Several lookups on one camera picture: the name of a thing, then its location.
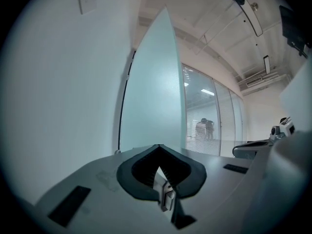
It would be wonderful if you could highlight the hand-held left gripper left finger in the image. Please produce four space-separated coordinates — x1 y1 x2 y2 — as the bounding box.
33 144 176 234

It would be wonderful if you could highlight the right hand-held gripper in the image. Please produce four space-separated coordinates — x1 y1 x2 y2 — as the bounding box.
214 59 312 234

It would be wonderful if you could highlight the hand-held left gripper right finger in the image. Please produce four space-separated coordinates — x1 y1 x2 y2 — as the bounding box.
159 144 254 234

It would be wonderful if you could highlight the frosted glass door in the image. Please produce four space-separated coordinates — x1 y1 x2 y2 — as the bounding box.
120 5 188 156

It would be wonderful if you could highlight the glass partition panel with blinds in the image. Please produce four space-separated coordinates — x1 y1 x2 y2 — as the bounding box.
230 91 245 142
214 80 236 143
182 63 221 157

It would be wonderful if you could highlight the ceiling air vent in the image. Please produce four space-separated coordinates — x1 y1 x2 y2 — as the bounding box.
245 76 264 86

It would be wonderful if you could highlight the long white pendant lamp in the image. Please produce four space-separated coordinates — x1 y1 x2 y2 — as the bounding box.
237 0 264 38

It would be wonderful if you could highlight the black wall monitor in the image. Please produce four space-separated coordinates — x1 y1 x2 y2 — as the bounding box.
279 5 308 57

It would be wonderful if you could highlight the white wall switch plate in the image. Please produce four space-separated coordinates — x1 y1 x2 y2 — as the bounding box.
78 0 97 15

